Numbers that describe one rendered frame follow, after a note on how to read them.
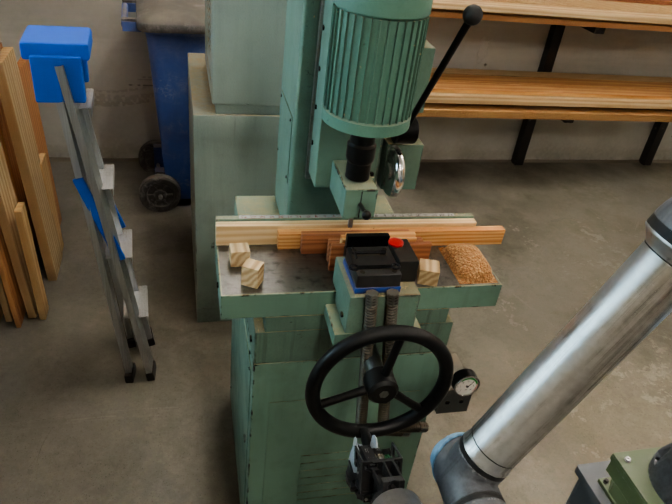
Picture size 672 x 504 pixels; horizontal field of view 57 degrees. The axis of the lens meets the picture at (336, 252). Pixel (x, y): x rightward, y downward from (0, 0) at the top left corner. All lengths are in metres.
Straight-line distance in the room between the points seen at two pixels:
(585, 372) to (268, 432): 0.82
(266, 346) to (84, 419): 1.05
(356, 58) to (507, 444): 0.68
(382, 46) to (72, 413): 1.61
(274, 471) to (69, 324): 1.24
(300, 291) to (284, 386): 0.26
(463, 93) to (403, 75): 2.29
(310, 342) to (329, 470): 0.45
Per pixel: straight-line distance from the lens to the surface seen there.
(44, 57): 1.75
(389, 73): 1.14
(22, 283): 2.56
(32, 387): 2.38
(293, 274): 1.28
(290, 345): 1.32
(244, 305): 1.24
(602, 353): 0.92
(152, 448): 2.13
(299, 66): 1.38
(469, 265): 1.36
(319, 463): 1.64
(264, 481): 1.66
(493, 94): 3.52
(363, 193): 1.27
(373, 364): 1.21
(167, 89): 2.96
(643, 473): 1.49
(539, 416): 0.97
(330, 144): 1.36
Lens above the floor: 1.66
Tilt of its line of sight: 34 degrees down
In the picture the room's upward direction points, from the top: 8 degrees clockwise
